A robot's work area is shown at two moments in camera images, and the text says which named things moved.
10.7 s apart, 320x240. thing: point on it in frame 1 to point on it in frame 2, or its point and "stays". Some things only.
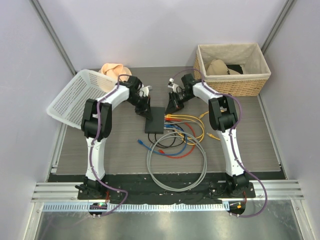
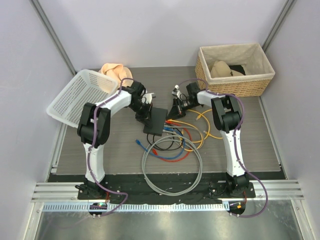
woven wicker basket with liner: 255,71 stays
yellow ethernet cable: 191,120 to 201,114
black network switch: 156,126 stays
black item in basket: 235,67 stays
